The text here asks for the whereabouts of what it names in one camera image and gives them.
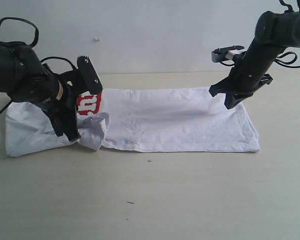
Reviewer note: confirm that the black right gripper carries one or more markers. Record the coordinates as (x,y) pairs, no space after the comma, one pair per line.
(250,66)

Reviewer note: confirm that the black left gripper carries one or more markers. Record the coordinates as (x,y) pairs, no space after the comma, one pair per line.
(56,94)

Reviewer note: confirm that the white t-shirt red lettering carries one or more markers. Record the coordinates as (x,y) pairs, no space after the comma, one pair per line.
(164,120)

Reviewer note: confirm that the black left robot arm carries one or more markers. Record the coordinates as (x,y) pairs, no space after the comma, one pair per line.
(26,80)

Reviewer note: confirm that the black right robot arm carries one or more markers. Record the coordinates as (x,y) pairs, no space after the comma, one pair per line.
(274,33)

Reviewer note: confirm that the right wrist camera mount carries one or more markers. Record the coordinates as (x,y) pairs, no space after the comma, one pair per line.
(225,55)

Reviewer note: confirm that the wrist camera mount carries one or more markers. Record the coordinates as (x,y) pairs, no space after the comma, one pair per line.
(84,78)
(225,55)

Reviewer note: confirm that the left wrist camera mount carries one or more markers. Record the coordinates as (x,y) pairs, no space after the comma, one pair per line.
(84,78)

